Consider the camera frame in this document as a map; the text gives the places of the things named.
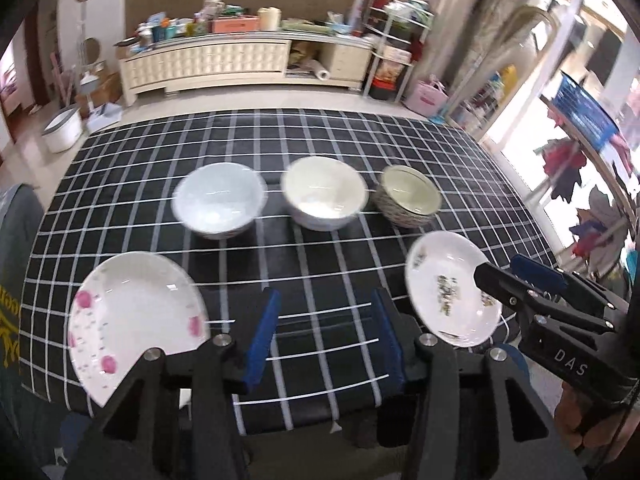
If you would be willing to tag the white paper roll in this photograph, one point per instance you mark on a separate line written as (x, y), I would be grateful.
(319, 70)

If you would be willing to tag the cream low cabinet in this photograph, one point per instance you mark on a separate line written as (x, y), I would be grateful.
(210, 62)

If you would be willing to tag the red hanging clothes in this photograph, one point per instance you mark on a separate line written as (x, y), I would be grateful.
(562, 165)

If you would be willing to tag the white plate with cartoon print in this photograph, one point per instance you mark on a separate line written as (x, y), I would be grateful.
(440, 270)

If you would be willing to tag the person's right hand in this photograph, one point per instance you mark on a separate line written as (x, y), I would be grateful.
(590, 425)

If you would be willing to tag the pink basket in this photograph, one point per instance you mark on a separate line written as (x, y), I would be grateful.
(425, 97)

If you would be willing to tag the white plastic bucket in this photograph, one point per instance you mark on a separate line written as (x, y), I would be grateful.
(61, 130)

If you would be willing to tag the blue plastic basket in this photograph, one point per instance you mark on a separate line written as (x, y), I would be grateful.
(585, 112)

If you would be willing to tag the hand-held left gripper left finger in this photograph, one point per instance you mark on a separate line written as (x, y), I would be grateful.
(260, 330)

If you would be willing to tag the patterned bowl with gold rim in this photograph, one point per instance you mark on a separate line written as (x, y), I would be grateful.
(407, 192)

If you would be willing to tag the dark grey printed cloth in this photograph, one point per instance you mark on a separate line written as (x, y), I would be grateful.
(17, 270)

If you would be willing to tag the cardboard box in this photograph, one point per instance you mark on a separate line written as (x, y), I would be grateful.
(107, 89)

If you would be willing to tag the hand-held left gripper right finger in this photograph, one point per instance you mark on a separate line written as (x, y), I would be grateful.
(390, 332)

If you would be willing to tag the black white checked tablecloth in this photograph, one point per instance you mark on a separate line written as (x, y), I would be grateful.
(310, 135)

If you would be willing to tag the cream jar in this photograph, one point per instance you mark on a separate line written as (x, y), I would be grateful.
(268, 19)

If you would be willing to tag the white plate with pink flowers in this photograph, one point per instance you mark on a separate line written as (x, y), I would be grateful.
(135, 310)

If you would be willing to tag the pink box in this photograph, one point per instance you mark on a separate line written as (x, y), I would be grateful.
(235, 25)

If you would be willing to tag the metal shelf rack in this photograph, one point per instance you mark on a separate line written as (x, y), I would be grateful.
(395, 55)

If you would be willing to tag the pale blue white bowl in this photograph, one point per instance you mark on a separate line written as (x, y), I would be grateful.
(220, 200)

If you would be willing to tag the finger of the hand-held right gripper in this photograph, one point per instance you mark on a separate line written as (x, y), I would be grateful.
(505, 287)
(540, 275)

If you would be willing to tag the cream white bowl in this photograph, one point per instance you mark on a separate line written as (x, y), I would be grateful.
(325, 190)

